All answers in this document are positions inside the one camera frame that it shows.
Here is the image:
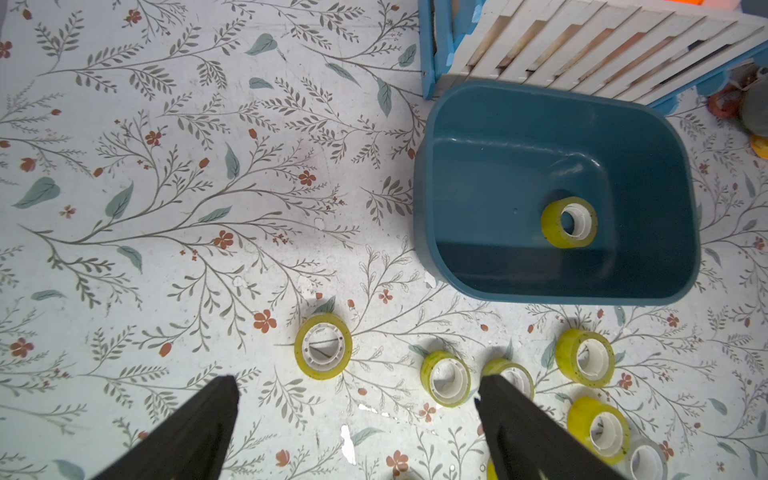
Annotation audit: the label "grey plush keychain toy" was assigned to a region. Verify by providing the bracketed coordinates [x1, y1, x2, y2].
[706, 67, 767, 160]

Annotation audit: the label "blue white toy crib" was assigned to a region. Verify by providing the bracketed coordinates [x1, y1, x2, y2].
[418, 0, 767, 114]

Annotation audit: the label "yellow tape roll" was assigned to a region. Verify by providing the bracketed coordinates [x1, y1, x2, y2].
[540, 196, 598, 249]
[567, 397, 631, 466]
[420, 351, 471, 408]
[482, 358, 535, 400]
[294, 313, 353, 380]
[486, 458, 498, 480]
[555, 329, 616, 388]

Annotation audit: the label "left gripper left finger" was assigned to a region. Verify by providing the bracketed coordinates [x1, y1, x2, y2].
[96, 375, 240, 479]

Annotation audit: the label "plush doll orange shorts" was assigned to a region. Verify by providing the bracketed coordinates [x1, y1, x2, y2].
[667, 0, 741, 11]

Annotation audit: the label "clear tape roll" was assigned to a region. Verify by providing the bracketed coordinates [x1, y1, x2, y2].
[617, 436, 668, 480]

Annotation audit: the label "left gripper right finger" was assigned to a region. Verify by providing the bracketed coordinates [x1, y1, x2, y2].
[475, 375, 622, 480]

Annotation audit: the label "teal plastic storage box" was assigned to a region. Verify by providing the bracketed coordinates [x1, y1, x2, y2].
[413, 81, 700, 306]

